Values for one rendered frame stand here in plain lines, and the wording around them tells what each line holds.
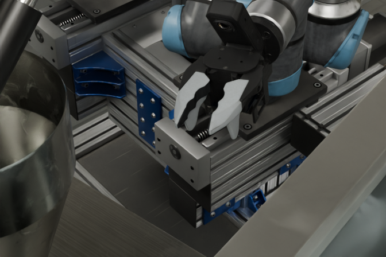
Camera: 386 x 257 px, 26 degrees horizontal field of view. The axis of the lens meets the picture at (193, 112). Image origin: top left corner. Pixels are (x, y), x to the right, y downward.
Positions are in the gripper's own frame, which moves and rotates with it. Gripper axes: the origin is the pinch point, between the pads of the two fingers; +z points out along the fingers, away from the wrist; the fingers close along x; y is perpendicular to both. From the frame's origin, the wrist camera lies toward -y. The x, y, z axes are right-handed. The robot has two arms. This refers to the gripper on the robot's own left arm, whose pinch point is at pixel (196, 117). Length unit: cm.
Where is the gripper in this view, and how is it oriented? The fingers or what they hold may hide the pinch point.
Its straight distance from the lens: 98.7
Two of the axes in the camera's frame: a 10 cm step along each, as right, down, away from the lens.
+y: 1.3, 7.7, 6.2
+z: -4.1, 6.1, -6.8
